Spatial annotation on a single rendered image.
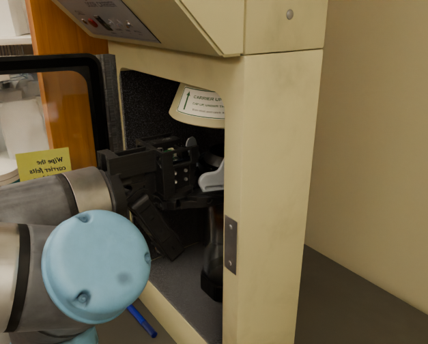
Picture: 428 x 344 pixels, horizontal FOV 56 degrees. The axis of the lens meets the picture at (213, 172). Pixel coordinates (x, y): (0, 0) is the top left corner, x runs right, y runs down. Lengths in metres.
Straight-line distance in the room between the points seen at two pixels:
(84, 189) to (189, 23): 0.21
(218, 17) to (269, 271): 0.30
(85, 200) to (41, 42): 0.31
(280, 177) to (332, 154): 0.44
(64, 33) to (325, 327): 0.65
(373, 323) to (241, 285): 0.36
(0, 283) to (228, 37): 0.26
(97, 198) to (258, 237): 0.19
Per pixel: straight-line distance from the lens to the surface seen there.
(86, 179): 0.46
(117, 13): 0.46
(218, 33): 0.36
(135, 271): 0.29
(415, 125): 0.78
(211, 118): 0.49
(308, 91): 0.45
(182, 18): 0.36
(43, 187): 0.46
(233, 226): 0.45
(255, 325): 0.55
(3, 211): 0.44
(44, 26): 0.68
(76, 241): 0.28
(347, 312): 0.81
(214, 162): 0.56
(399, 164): 0.81
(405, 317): 0.83
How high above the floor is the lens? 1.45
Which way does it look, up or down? 22 degrees down
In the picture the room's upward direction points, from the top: straight up
